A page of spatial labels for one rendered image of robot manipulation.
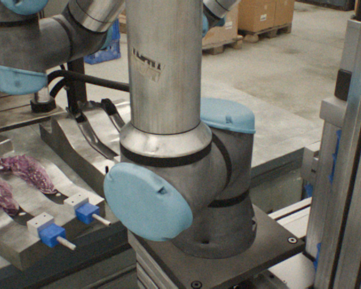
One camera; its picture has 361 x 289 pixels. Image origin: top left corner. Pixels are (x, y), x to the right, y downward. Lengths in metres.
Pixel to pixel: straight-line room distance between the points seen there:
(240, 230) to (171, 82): 0.32
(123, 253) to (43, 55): 0.81
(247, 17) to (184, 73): 5.41
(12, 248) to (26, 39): 0.56
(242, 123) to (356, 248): 0.26
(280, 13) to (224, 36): 1.08
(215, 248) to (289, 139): 0.99
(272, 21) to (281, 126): 4.44
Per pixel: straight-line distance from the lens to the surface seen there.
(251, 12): 5.86
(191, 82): 0.53
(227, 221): 0.73
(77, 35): 0.77
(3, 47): 0.70
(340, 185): 0.73
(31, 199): 1.25
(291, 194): 1.83
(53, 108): 1.95
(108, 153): 1.39
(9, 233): 1.16
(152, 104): 0.53
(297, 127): 1.78
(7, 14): 0.69
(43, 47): 0.72
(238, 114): 0.67
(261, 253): 0.78
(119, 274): 1.45
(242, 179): 0.71
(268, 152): 1.58
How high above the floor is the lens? 1.53
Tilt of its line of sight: 27 degrees down
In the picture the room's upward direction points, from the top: straight up
